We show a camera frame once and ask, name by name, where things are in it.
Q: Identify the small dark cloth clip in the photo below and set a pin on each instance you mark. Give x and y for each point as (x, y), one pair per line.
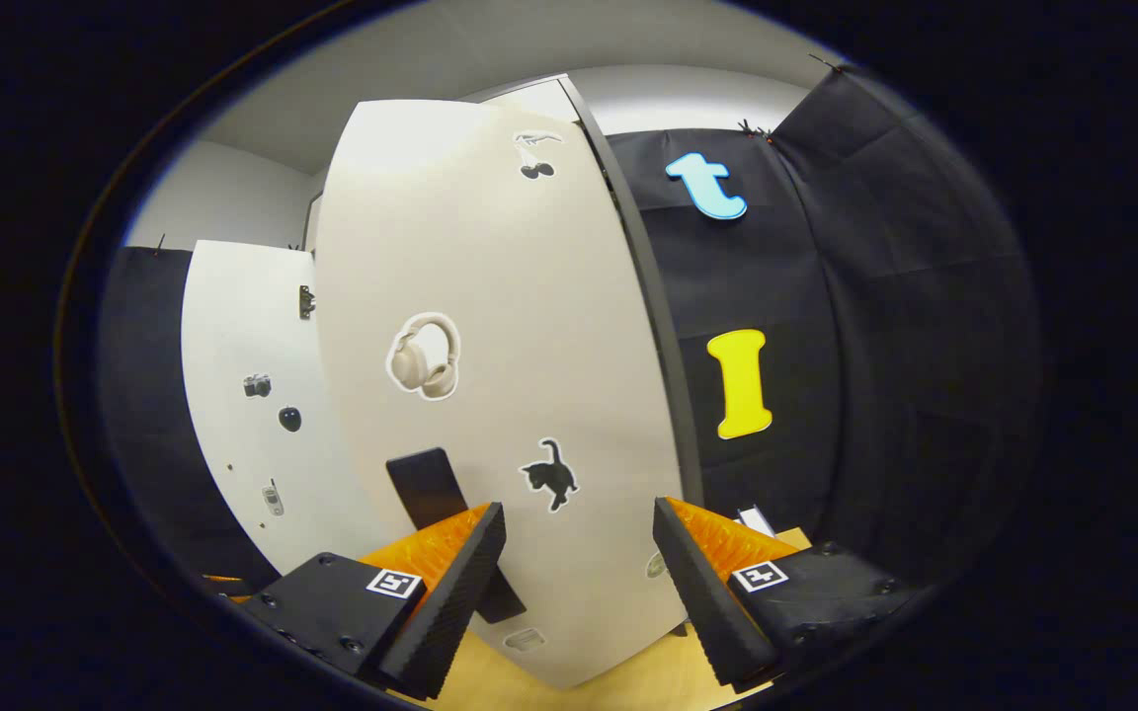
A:
(755, 129)

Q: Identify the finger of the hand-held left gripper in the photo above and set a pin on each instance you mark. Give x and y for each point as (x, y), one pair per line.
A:
(223, 588)

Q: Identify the white shoe cabinet door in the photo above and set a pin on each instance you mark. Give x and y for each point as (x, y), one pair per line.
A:
(233, 326)
(529, 346)

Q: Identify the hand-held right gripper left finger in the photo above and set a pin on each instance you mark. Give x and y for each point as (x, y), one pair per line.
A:
(460, 602)

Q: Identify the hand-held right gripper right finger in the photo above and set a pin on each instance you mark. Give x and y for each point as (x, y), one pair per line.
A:
(702, 612)

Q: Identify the grey white shoe cabinet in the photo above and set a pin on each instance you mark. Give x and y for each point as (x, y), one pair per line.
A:
(541, 99)

